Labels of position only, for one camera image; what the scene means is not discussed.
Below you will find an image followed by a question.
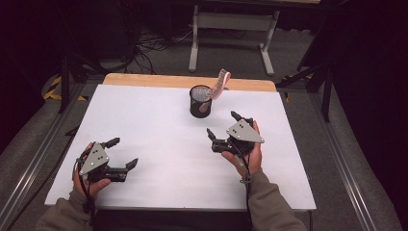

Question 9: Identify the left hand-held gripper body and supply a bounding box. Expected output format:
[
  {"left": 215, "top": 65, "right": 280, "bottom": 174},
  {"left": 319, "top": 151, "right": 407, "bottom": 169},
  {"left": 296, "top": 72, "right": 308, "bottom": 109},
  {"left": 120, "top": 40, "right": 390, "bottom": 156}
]
[{"left": 79, "top": 142, "right": 127, "bottom": 184}]

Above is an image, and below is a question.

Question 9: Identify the bundle of black floor cables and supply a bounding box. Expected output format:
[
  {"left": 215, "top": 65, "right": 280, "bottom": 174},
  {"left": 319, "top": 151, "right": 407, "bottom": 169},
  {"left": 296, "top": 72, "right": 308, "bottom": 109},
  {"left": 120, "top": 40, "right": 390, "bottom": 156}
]
[{"left": 102, "top": 28, "right": 193, "bottom": 76}]

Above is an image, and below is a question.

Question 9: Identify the white-legged desk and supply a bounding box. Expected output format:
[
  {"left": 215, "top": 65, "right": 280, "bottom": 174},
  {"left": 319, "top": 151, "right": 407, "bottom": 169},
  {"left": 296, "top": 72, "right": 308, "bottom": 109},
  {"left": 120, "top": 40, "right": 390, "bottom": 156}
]
[{"left": 188, "top": 0, "right": 321, "bottom": 77}]

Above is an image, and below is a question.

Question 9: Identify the white board table cover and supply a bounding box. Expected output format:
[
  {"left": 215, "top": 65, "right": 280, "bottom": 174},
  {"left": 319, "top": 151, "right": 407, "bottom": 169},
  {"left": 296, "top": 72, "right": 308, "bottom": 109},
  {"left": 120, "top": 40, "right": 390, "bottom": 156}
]
[{"left": 44, "top": 84, "right": 317, "bottom": 212}]

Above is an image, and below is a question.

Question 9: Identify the person's dark lap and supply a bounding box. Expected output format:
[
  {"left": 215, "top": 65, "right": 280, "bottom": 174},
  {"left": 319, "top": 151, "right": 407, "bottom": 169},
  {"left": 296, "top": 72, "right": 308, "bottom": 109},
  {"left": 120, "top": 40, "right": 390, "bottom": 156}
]
[{"left": 94, "top": 210, "right": 251, "bottom": 231}]

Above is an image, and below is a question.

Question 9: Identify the hand-held gripper cable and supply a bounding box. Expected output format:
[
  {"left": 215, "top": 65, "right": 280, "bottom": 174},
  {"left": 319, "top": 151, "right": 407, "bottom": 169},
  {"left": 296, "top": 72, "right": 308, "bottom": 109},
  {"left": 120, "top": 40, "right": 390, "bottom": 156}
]
[
  {"left": 72, "top": 157, "right": 96, "bottom": 225},
  {"left": 230, "top": 141, "right": 255, "bottom": 231}
]

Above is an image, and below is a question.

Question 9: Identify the right hand-held gripper cable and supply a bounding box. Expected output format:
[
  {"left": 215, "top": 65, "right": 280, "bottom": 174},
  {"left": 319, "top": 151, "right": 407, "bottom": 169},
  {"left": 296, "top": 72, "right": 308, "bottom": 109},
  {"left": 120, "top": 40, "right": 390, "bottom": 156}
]
[{"left": 230, "top": 141, "right": 255, "bottom": 231}]

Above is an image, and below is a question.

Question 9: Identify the pink hairbrush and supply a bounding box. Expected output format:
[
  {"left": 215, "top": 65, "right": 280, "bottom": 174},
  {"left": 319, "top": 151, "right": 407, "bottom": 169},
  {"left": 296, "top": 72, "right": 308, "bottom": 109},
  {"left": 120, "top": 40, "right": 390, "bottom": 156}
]
[{"left": 198, "top": 68, "right": 232, "bottom": 114}]

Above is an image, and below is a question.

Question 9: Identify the person's right hand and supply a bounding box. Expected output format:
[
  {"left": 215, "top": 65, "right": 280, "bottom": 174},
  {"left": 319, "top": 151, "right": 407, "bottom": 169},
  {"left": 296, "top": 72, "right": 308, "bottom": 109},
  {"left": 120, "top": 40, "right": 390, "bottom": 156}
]
[{"left": 221, "top": 120, "right": 266, "bottom": 179}]

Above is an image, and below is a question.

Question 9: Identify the black mesh pen holder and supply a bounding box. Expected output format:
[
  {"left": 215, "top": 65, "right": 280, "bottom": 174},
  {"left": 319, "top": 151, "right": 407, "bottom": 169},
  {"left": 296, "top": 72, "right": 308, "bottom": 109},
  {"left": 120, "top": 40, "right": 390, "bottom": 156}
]
[{"left": 189, "top": 84, "right": 215, "bottom": 119}]

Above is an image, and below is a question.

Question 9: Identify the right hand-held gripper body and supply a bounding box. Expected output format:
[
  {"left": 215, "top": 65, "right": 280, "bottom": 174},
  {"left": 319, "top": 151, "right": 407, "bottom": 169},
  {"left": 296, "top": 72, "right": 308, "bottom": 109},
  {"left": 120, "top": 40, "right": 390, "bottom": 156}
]
[{"left": 211, "top": 117, "right": 266, "bottom": 158}]

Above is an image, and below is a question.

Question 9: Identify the wooden table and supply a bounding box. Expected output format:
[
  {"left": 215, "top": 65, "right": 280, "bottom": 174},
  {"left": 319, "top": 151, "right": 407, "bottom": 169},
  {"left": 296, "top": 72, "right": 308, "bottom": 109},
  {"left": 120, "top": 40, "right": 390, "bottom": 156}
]
[{"left": 103, "top": 72, "right": 277, "bottom": 93}]

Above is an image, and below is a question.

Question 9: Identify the black metal stand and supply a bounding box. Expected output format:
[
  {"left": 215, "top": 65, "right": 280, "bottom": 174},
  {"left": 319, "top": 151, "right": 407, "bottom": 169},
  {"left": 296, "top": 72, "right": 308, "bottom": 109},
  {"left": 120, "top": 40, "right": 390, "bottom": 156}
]
[
  {"left": 275, "top": 0, "right": 336, "bottom": 123},
  {"left": 57, "top": 0, "right": 107, "bottom": 115}
]

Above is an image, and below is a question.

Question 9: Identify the person's left hand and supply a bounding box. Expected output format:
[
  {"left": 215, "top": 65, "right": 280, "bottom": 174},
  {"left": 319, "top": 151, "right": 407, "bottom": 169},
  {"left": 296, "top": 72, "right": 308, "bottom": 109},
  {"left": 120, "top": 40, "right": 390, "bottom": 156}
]
[{"left": 72, "top": 142, "right": 112, "bottom": 197}]

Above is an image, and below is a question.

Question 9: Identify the grey metal floor rail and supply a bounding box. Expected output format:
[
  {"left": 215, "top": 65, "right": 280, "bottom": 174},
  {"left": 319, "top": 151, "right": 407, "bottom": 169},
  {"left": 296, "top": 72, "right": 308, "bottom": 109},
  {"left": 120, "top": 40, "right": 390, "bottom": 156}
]
[
  {"left": 0, "top": 81, "right": 86, "bottom": 225},
  {"left": 309, "top": 92, "right": 381, "bottom": 231}
]

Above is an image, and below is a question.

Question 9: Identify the left hand-held gripper cable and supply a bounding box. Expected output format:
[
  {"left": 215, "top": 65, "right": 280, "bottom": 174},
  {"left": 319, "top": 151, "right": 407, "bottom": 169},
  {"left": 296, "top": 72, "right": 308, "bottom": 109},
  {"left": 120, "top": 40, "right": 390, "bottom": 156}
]
[{"left": 72, "top": 157, "right": 96, "bottom": 225}]

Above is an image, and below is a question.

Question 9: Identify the yellow black hazard tape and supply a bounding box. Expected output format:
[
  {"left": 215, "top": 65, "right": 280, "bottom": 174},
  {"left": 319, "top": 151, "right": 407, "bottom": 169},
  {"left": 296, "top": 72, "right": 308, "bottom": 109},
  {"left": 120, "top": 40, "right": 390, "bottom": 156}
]
[{"left": 42, "top": 75, "right": 89, "bottom": 102}]

